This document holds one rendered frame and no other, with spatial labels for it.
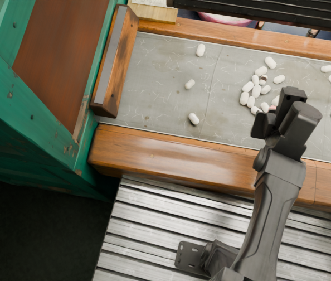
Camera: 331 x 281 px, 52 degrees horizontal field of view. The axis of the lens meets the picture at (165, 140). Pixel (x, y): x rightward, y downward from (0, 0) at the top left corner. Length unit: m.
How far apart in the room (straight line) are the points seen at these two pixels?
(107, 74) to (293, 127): 0.46
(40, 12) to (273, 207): 0.48
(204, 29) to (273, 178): 0.57
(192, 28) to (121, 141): 0.39
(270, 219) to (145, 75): 0.59
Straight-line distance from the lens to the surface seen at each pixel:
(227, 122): 0.95
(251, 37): 1.05
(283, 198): 0.59
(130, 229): 0.96
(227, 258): 0.75
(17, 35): 0.52
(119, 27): 0.94
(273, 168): 0.61
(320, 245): 1.04
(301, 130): 0.64
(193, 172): 0.88
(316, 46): 1.09
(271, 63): 1.03
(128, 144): 0.90
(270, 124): 0.72
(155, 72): 1.00
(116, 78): 0.89
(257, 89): 0.98
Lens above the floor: 1.63
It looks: 74 degrees down
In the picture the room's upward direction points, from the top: 2 degrees counter-clockwise
